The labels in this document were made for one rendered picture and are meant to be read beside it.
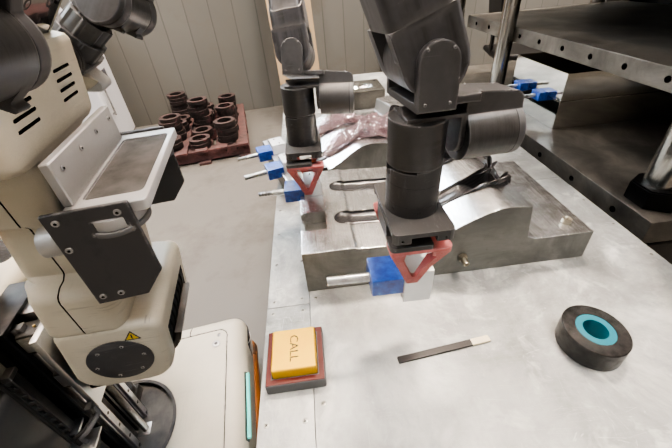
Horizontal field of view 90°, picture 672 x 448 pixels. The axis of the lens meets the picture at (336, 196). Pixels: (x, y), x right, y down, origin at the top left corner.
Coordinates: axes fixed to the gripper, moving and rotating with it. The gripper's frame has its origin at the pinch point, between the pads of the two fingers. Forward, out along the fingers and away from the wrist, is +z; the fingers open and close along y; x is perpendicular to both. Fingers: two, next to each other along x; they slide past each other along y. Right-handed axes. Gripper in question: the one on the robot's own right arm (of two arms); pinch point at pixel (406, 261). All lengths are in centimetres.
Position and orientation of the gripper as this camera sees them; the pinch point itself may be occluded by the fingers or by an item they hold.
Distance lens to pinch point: 44.5
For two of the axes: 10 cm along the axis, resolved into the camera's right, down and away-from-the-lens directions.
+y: -1.1, -5.5, 8.3
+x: -9.9, 1.1, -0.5
